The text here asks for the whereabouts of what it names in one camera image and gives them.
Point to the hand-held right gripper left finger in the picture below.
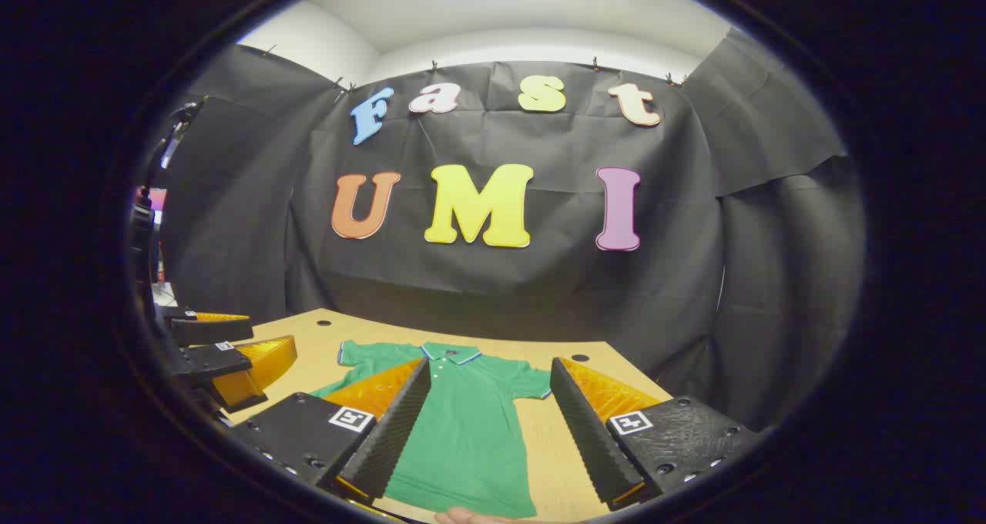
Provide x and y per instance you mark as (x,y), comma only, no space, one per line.
(389,431)

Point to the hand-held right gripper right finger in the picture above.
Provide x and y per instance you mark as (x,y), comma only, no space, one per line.
(589,431)

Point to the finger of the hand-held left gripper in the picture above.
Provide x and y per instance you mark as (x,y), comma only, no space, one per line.
(212,330)
(219,361)

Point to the green T-shirt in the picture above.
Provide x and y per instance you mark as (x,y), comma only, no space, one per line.
(470,431)

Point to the black backdrop cloth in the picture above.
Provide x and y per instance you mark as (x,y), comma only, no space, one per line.
(539,293)

